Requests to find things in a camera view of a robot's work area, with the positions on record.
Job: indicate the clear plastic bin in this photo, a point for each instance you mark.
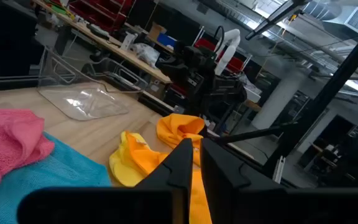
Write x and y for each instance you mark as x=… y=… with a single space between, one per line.
x=82 y=102

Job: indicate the pink microfiber towel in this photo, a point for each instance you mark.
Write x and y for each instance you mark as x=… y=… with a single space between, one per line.
x=8 y=143

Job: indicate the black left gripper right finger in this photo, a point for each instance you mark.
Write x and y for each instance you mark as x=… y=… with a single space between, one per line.
x=219 y=174

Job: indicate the white pillar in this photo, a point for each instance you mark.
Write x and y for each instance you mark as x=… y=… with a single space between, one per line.
x=278 y=99

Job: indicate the yellow microfiber towel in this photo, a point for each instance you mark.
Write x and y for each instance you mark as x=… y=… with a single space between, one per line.
x=123 y=171

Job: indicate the wooden workbench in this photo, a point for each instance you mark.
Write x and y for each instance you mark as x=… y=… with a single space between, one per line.
x=126 y=54

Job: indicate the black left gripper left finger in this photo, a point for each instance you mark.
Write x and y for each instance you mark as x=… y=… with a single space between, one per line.
x=179 y=168

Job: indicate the white bent tube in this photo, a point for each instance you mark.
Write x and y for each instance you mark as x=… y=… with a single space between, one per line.
x=228 y=53

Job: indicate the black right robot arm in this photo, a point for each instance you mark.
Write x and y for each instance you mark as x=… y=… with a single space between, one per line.
x=222 y=90

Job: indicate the white ceiling vent unit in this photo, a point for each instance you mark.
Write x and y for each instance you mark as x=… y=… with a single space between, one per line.
x=357 y=20

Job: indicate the orange microfiber towel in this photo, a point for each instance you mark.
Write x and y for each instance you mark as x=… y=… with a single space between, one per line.
x=179 y=127
x=141 y=155

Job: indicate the cardboard box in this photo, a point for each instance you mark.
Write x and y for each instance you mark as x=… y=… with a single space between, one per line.
x=155 y=31

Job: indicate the red storage bin rack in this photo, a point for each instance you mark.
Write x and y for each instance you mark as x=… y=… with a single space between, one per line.
x=104 y=12
x=202 y=43

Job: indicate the white sign card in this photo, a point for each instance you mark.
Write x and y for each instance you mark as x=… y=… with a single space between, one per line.
x=127 y=42

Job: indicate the blue box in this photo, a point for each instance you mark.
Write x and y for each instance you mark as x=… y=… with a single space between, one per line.
x=166 y=40

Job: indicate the blue microfiber towel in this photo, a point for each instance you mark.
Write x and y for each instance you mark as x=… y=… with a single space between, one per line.
x=57 y=174

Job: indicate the clear plastic bag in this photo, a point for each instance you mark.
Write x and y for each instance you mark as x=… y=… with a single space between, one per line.
x=146 y=54

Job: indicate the black cabinet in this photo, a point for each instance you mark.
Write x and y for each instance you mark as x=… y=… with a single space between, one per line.
x=8 y=40

